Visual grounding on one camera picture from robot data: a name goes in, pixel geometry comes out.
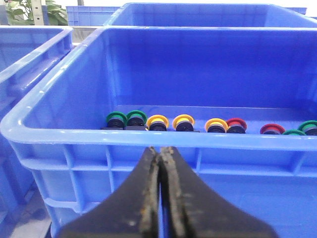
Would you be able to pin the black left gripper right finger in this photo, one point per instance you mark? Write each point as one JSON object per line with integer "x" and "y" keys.
{"x": 191, "y": 209}

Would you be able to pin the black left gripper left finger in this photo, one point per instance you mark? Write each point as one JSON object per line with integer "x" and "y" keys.
{"x": 130, "y": 212}

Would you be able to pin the yellow push button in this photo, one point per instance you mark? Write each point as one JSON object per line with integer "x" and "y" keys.
{"x": 157, "y": 123}
{"x": 184, "y": 122}
{"x": 216, "y": 125}

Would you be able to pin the green push button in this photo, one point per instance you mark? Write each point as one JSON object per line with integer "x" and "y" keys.
{"x": 309, "y": 127}
{"x": 115, "y": 121}
{"x": 293, "y": 132}
{"x": 136, "y": 120}

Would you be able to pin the red push button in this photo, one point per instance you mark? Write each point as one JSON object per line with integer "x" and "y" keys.
{"x": 272, "y": 128}
{"x": 236, "y": 125}

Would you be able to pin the blue plastic crate left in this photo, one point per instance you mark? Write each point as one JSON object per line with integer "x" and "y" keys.
{"x": 261, "y": 75}

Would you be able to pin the blue plastic crate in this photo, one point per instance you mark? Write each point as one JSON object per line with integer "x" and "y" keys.
{"x": 27, "y": 54}
{"x": 261, "y": 75}

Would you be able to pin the blue plastic crate right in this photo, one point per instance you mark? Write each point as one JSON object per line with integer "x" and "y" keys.
{"x": 27, "y": 54}

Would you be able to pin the blue crate far back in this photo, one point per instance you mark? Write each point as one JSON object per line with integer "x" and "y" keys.
{"x": 209, "y": 15}

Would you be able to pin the metal shelf upright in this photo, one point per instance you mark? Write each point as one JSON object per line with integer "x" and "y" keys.
{"x": 40, "y": 12}

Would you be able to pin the green leafy plant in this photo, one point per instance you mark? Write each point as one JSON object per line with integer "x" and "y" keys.
{"x": 19, "y": 12}

